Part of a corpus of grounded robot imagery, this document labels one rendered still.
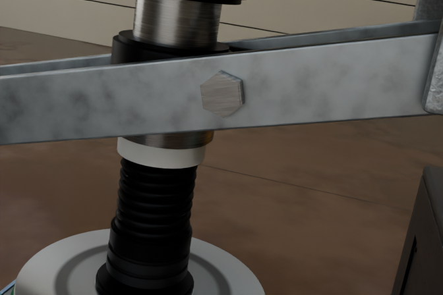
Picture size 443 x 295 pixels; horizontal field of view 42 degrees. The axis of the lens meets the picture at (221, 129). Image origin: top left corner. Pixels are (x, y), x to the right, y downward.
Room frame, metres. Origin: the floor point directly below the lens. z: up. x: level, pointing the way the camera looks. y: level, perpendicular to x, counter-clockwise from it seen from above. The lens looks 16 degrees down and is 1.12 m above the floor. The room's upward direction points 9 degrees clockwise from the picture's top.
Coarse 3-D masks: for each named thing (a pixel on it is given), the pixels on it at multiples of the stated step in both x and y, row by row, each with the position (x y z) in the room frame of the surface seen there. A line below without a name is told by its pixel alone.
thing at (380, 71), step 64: (64, 64) 0.50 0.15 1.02; (128, 64) 0.38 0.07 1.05; (192, 64) 0.37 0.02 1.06; (256, 64) 0.36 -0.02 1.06; (320, 64) 0.36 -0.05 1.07; (384, 64) 0.35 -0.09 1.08; (0, 128) 0.40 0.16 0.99; (64, 128) 0.39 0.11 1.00; (128, 128) 0.38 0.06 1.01; (192, 128) 0.37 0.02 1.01
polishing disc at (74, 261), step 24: (72, 240) 0.49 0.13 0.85; (96, 240) 0.50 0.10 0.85; (192, 240) 0.53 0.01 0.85; (48, 264) 0.44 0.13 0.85; (72, 264) 0.45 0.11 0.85; (96, 264) 0.46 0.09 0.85; (192, 264) 0.48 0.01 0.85; (216, 264) 0.49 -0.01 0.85; (240, 264) 0.49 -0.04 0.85; (24, 288) 0.40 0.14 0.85; (48, 288) 0.41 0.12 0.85; (72, 288) 0.41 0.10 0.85; (216, 288) 0.45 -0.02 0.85; (240, 288) 0.45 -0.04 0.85
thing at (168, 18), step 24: (144, 0) 0.41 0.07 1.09; (168, 0) 0.40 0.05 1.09; (144, 24) 0.41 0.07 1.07; (168, 24) 0.40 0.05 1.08; (192, 24) 0.41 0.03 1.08; (216, 24) 0.43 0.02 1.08; (120, 48) 0.41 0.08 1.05; (144, 48) 0.39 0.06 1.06; (168, 48) 0.39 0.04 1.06; (192, 48) 0.41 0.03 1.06; (216, 48) 0.42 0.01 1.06; (240, 48) 0.46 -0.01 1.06; (144, 144) 0.40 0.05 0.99; (168, 144) 0.40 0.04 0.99; (192, 144) 0.41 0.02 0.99
